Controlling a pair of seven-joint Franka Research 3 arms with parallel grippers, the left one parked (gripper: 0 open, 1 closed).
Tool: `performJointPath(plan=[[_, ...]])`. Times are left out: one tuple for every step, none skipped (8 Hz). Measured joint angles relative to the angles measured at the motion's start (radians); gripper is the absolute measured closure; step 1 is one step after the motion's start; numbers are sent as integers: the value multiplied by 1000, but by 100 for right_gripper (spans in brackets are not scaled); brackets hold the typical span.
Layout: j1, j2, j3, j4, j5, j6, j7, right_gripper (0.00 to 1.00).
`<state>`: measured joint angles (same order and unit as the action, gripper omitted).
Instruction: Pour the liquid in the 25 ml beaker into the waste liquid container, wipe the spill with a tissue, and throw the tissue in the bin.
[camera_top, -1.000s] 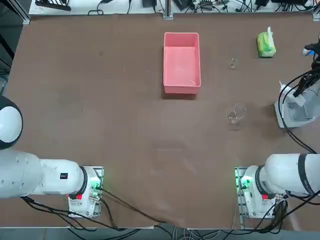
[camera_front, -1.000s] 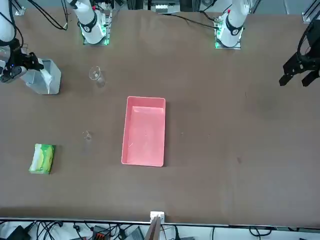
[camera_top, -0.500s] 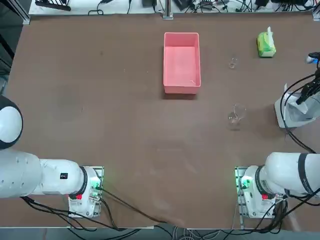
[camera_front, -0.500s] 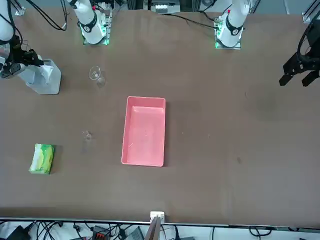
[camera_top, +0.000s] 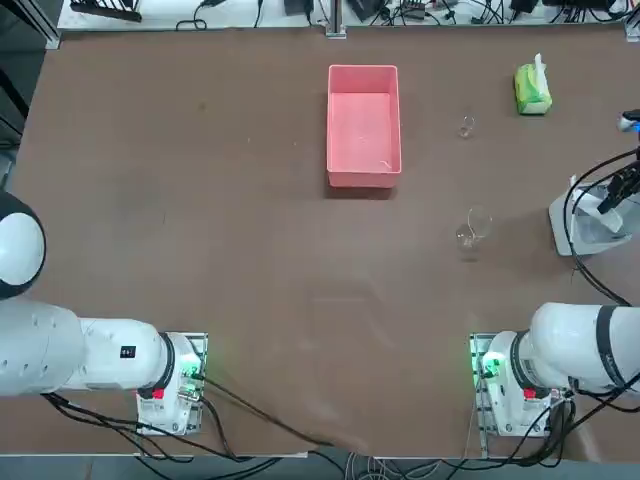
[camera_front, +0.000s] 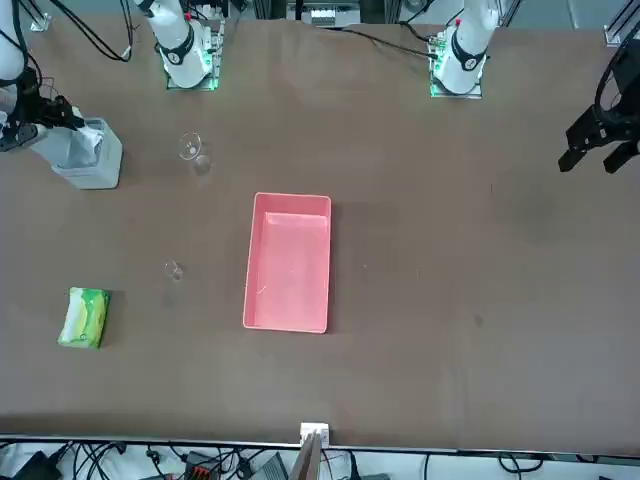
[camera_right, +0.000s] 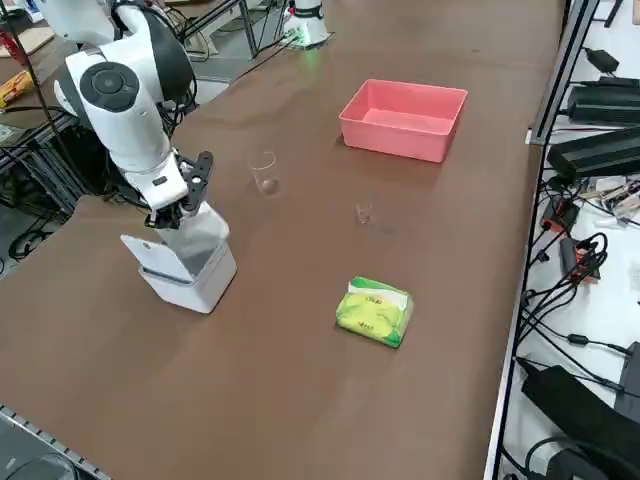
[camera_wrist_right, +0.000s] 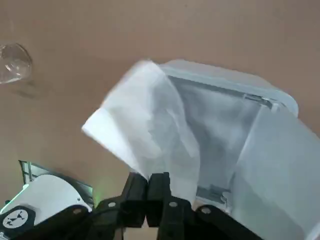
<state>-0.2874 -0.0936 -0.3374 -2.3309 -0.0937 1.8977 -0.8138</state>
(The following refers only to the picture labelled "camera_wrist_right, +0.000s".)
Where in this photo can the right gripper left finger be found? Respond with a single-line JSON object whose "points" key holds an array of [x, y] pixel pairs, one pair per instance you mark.
{"points": [[133, 200]]}

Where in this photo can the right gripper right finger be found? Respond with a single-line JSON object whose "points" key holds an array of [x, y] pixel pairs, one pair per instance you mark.
{"points": [[160, 200]]}

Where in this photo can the white tissue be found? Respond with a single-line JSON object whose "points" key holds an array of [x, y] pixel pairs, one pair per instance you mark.
{"points": [[130, 112]]}

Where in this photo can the white flip-lid bin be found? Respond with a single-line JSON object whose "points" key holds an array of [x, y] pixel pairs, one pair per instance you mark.
{"points": [[275, 175]]}

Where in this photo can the large glass beaker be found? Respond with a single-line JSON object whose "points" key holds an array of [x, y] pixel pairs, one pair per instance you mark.
{"points": [[15, 65]]}

